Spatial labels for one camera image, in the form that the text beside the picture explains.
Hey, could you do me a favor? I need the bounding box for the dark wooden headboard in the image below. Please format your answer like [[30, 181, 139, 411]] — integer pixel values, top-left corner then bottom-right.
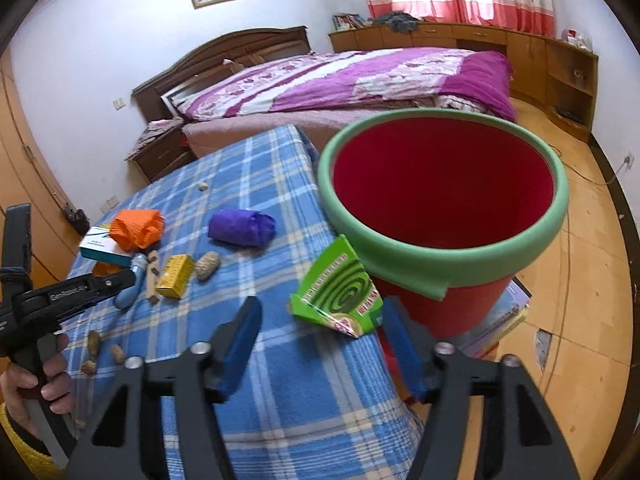
[[131, 26, 311, 122]]

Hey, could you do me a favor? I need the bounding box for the blue small bottle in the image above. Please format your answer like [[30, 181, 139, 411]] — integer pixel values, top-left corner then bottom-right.
[[113, 252, 151, 310]]

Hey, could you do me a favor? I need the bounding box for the long wooden cabinet desk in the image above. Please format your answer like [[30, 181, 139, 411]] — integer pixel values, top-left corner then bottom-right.
[[327, 22, 600, 143]]

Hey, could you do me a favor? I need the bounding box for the bed with purple quilt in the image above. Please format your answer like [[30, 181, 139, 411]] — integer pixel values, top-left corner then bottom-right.
[[172, 47, 516, 156]]

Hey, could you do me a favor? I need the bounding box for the black charger on wall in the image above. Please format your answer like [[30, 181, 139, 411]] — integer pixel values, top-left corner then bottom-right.
[[62, 203, 90, 236]]

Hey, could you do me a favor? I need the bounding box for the orange cloth ball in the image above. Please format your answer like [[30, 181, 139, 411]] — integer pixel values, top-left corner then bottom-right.
[[108, 209, 165, 252]]

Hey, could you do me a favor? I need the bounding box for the yellow small box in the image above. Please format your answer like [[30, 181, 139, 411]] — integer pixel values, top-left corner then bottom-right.
[[155, 254, 194, 299]]

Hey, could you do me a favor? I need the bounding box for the person's left hand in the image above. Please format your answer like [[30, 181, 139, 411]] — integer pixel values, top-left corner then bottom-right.
[[0, 332, 75, 438]]

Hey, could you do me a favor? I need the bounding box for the wooden wardrobe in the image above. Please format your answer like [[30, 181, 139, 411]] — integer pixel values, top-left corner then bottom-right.
[[1, 51, 80, 287]]

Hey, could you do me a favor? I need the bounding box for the purple plastic bag roll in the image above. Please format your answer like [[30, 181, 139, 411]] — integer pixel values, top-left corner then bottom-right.
[[207, 209, 276, 248]]

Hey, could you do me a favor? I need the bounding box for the red bin with green rim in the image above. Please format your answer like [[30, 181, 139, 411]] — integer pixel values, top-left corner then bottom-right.
[[318, 108, 568, 338]]

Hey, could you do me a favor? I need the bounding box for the blue plaid tablecloth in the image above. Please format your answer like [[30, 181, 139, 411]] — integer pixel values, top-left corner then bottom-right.
[[64, 126, 422, 479]]

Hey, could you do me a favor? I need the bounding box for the peanut near yellow box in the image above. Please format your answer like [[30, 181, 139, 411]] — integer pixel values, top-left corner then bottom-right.
[[194, 252, 221, 282]]

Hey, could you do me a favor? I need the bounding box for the white teal medicine box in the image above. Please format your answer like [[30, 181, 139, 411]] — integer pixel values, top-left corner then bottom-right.
[[79, 226, 132, 266]]

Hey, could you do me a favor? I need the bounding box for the cable on floor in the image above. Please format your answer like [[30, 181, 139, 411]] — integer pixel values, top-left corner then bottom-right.
[[546, 142, 633, 189]]

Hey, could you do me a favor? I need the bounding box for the green mosquito coil box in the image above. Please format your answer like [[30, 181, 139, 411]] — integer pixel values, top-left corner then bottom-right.
[[288, 235, 383, 339]]

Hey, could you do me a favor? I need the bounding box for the grey clothes pile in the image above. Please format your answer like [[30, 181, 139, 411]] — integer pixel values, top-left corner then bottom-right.
[[372, 11, 421, 35]]

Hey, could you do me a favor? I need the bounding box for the dark wooden nightstand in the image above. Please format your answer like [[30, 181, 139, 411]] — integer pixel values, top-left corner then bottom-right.
[[125, 118, 196, 182]]

